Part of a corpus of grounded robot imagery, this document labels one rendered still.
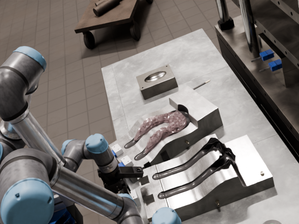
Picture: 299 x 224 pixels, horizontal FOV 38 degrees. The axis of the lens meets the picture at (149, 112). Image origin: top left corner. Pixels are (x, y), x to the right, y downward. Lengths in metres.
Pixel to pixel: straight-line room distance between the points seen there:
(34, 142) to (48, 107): 2.80
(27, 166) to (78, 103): 3.08
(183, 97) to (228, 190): 0.61
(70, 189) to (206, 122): 0.93
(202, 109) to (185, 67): 0.56
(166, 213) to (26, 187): 0.43
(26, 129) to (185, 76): 1.20
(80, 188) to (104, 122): 2.51
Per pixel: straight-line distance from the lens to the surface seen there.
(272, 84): 2.23
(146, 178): 1.82
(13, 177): 1.04
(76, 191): 1.22
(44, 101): 4.40
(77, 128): 3.80
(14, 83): 1.40
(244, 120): 2.03
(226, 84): 2.27
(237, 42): 2.61
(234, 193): 1.69
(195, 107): 2.00
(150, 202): 1.75
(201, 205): 1.69
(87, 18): 4.82
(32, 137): 1.47
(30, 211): 1.01
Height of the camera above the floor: 2.16
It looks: 37 degrees down
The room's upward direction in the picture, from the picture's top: 23 degrees counter-clockwise
